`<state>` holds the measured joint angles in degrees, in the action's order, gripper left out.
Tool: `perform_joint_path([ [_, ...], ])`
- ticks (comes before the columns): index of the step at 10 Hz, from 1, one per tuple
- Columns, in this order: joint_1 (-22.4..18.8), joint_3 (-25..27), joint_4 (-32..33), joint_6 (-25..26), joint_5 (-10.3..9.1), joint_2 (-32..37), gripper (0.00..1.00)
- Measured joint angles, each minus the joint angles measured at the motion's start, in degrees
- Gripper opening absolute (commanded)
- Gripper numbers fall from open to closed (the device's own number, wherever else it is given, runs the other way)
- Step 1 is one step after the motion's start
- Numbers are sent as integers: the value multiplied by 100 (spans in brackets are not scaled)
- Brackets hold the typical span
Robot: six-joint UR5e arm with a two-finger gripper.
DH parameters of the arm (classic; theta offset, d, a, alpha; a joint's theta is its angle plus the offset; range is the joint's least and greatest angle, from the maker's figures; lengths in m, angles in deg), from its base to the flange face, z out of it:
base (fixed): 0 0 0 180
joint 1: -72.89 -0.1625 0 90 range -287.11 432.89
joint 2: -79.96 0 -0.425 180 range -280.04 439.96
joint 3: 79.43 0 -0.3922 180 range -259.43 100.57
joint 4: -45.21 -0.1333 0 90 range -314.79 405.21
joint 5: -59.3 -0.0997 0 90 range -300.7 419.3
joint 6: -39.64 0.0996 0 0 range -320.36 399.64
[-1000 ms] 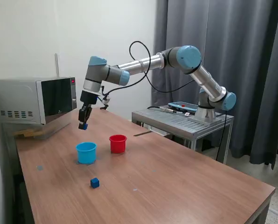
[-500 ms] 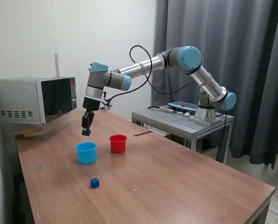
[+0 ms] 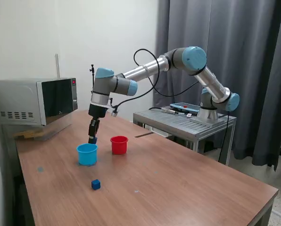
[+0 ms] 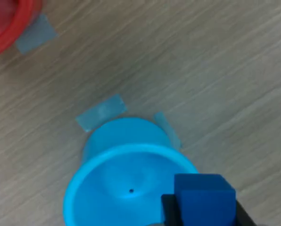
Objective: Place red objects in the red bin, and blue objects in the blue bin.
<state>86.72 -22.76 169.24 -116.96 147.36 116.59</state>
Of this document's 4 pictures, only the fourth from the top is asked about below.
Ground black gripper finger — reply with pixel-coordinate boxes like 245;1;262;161
160;194;182;226
235;198;259;226

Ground blue cube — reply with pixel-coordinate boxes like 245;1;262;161
174;173;237;226

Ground blue plastic cup bin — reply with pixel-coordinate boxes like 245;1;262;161
63;116;199;226

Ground red plastic cup bin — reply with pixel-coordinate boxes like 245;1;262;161
0;0;44;59

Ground blue tape piece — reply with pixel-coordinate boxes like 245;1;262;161
15;14;59;56
74;93;128;133
153;111;182;149

